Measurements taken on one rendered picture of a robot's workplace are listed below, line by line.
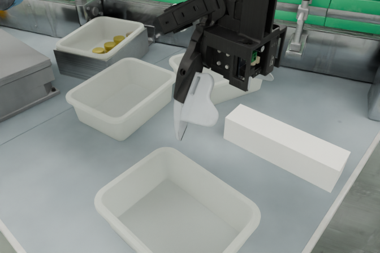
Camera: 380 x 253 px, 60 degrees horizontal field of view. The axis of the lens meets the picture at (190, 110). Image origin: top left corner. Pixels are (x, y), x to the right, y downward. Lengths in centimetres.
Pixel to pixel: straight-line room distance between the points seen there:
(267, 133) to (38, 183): 45
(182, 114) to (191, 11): 12
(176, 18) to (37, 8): 86
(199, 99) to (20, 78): 56
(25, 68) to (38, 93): 8
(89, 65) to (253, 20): 64
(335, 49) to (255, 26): 64
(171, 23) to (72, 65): 57
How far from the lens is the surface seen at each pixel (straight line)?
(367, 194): 106
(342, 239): 124
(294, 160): 67
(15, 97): 88
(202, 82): 38
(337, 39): 96
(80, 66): 95
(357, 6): 95
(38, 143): 79
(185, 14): 40
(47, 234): 63
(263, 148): 69
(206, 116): 38
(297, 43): 86
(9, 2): 88
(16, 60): 90
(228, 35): 35
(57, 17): 118
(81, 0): 108
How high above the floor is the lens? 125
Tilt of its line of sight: 38 degrees down
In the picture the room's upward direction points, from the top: straight up
